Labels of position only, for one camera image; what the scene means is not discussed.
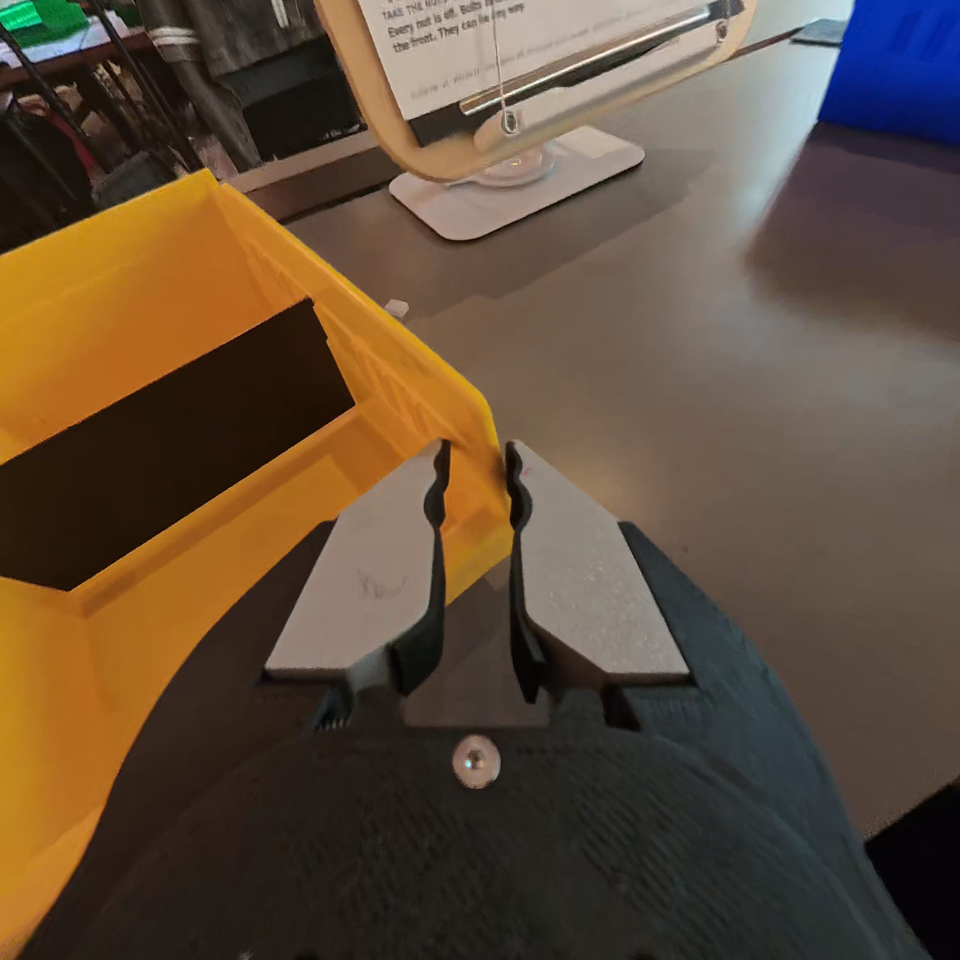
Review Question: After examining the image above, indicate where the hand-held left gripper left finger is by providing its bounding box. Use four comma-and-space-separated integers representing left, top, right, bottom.
263, 438, 452, 697

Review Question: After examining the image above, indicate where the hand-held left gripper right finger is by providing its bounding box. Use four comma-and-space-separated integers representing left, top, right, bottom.
504, 440, 692, 706

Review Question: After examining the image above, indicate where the green plastic bin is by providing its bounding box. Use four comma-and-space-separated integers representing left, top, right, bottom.
0, 0, 92, 48

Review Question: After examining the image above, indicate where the wooden document stand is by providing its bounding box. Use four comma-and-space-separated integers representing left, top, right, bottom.
313, 0, 759, 241

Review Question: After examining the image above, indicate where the yellow plastic bin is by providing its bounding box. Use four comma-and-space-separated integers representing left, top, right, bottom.
0, 168, 514, 960

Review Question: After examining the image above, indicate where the blue plastic bin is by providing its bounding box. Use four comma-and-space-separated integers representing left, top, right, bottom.
817, 0, 960, 147

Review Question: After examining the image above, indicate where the printed instruction sheet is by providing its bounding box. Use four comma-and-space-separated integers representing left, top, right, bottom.
359, 0, 721, 121

